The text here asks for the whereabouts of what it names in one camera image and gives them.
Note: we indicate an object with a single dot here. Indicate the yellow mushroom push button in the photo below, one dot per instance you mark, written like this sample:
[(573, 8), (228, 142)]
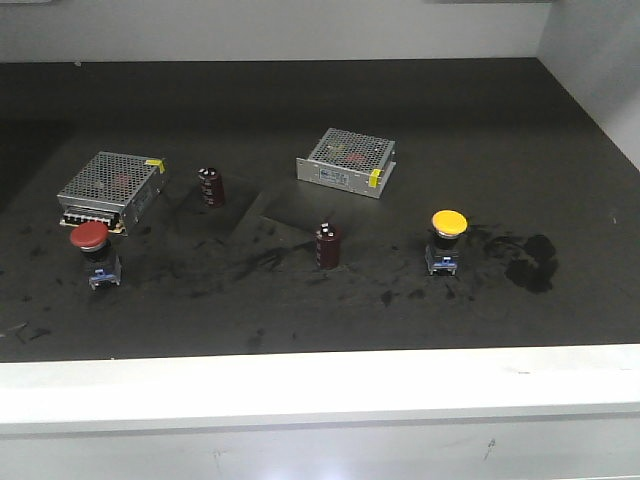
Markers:
[(441, 253)]

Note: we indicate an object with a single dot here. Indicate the red mushroom push button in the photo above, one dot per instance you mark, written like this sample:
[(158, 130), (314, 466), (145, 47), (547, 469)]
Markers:
[(102, 263)]

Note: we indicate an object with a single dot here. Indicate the right dark red capacitor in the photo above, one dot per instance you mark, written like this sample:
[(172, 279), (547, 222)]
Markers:
[(328, 241)]

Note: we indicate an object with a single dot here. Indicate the dark red capacitor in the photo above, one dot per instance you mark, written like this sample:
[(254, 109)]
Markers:
[(328, 241), (211, 185)]

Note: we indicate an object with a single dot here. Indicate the right metal mesh power supply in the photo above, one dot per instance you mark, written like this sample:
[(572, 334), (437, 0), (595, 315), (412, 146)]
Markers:
[(349, 161)]

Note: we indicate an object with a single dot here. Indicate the metal mesh power supply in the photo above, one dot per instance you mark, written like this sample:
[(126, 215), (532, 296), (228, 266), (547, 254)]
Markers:
[(349, 161), (114, 189)]

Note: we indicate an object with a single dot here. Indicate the left dark red capacitor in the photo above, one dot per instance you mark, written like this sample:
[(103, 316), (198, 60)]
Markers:
[(211, 185)]

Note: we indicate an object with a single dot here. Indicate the left metal mesh power supply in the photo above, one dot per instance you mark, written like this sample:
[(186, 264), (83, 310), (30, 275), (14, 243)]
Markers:
[(114, 189)]

